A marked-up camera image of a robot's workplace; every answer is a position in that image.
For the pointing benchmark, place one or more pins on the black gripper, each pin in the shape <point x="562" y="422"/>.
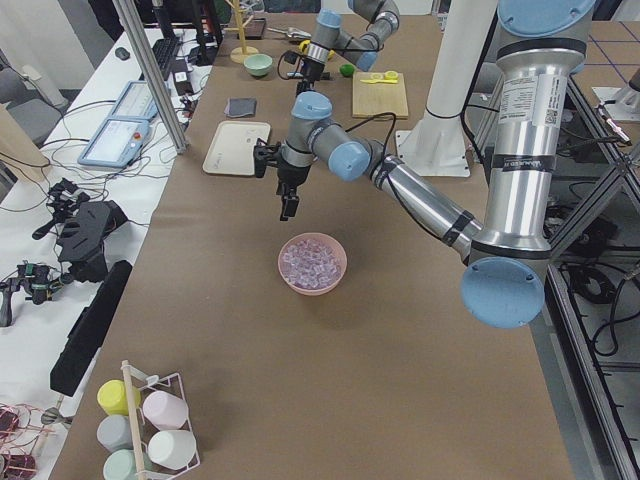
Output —
<point x="291" y="174"/>
<point x="311" y="71"/>

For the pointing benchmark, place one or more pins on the pile of clear ice cubes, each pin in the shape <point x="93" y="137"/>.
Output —
<point x="310" y="264"/>

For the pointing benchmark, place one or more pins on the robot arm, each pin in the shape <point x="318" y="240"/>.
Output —
<point x="361" y="51"/>
<point x="541" y="44"/>

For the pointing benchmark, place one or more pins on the steel ice scoop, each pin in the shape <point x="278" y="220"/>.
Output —
<point x="291" y="33"/>

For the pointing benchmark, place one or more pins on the wooden cup tree stand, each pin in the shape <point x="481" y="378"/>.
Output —
<point x="243" y="17"/>

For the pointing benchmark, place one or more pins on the pink plastic cup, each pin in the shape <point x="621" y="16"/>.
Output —
<point x="165" y="411"/>

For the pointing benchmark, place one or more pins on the yellow-green plastic cup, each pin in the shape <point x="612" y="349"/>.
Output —
<point x="112" y="398"/>

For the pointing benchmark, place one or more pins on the white plastic cup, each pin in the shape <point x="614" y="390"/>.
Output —
<point x="172" y="449"/>

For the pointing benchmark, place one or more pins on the grey-blue plastic cup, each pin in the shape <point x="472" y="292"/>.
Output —
<point x="114" y="433"/>

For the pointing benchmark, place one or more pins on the pale green plastic cup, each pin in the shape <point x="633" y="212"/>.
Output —
<point x="120" y="465"/>

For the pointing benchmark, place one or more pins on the steel muddler black tip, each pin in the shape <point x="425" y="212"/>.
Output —
<point x="325" y="76"/>

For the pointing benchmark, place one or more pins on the green lime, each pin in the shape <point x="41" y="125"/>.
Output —
<point x="347" y="70"/>

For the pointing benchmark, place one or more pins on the mint green bowl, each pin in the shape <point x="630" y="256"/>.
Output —
<point x="258" y="65"/>

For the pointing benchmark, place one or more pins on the pink bowl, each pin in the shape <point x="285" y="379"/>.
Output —
<point x="333" y="243"/>

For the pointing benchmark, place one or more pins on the yellow plastic knife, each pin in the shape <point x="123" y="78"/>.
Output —
<point x="374" y="80"/>

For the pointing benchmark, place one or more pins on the grey folded cloth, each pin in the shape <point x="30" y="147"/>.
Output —
<point x="241" y="107"/>

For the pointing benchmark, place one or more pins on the bamboo cutting board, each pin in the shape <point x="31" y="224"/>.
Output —
<point x="371" y="99"/>

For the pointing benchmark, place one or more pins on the cream rabbit serving tray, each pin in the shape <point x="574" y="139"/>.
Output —
<point x="231" y="150"/>

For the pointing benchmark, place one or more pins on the black keyboard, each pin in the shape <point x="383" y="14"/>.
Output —
<point x="165" y="51"/>

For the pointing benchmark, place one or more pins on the far teach pendant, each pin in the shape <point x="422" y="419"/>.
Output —
<point x="135" y="101"/>

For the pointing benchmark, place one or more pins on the teach pendant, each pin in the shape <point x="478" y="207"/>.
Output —
<point x="116" y="143"/>
<point x="135" y="101"/>

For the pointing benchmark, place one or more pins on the near teach pendant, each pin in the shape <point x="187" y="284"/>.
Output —
<point x="116" y="143"/>

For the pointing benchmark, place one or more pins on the black speaker bar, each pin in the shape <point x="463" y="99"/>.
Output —
<point x="88" y="333"/>

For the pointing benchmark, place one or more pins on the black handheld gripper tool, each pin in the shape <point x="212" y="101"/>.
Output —
<point x="36" y="282"/>

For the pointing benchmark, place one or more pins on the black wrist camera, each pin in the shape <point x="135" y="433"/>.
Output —
<point x="293" y="59"/>
<point x="265" y="155"/>

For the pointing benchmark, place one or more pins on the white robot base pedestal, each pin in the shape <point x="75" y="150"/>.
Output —
<point x="436" y="145"/>

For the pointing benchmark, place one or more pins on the aluminium frame post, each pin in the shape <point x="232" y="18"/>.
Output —
<point x="134" y="28"/>

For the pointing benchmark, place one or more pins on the white wire cup rack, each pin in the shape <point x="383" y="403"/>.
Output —
<point x="173" y="384"/>

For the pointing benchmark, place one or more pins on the wooden rack handle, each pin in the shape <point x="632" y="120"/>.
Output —
<point x="141" y="470"/>

